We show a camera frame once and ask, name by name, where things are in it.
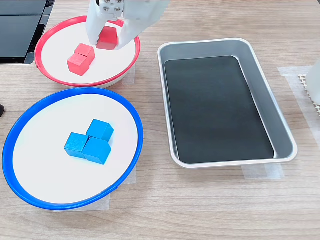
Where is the red-rimmed white plate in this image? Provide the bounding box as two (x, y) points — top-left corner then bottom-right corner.
(34, 15), (141, 89)

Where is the pale translucent sheet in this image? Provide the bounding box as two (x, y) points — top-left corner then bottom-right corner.
(276, 65), (320, 143)

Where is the clear tape strip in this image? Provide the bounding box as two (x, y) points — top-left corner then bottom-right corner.
(53, 192), (111, 212)
(121, 65), (136, 85)
(119, 163), (137, 186)
(241, 163), (285, 180)

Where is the black mat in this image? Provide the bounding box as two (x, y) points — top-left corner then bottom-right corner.
(164, 55), (276, 165)

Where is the pale perforated plate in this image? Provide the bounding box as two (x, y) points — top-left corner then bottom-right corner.
(297, 73), (320, 117)

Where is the blue cube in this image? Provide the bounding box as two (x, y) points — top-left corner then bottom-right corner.
(63, 132), (90, 159)
(85, 118), (115, 143)
(81, 136), (112, 166)

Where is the red cube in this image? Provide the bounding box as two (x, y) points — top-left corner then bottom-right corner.
(74, 42), (96, 65)
(66, 53), (90, 76)
(95, 25), (119, 51)

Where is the black glossy flat panel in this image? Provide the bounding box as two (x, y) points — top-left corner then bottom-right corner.
(0, 0), (56, 17)
(0, 14), (50, 65)

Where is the steel tray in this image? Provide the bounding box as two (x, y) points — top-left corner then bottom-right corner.
(156, 37), (299, 169)

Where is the blue-rimmed white plate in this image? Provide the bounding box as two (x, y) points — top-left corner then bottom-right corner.
(1, 87), (145, 211)

